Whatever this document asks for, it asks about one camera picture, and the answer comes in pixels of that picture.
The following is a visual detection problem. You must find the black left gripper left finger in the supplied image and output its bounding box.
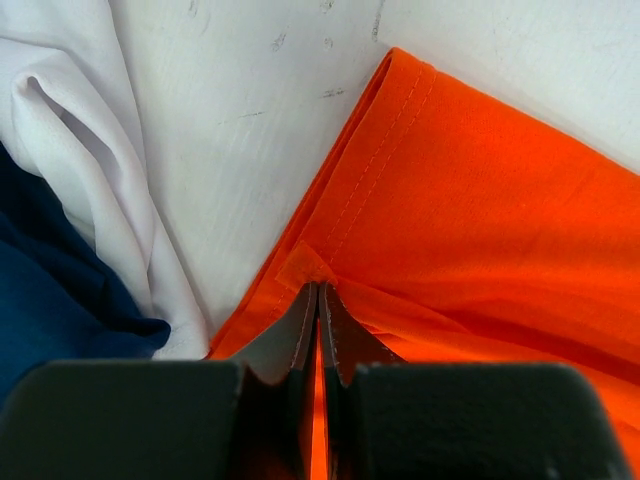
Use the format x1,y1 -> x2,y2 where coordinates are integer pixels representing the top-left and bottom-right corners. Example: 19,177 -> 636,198
1,283 -> 318,479

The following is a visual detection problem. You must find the orange t shirt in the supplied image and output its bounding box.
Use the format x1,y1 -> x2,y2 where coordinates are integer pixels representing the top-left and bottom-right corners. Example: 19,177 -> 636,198
211,48 -> 639,466

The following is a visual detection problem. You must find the folded navy blue t shirt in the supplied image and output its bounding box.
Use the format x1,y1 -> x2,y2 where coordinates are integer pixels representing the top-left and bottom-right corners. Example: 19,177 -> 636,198
1,151 -> 171,397

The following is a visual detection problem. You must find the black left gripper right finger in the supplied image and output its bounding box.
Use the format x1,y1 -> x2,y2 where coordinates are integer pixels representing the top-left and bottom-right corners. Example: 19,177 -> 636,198
318,283 -> 633,479

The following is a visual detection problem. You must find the folded white t shirt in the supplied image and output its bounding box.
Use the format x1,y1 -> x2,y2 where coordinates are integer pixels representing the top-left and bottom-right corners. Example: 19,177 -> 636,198
1,1 -> 209,360

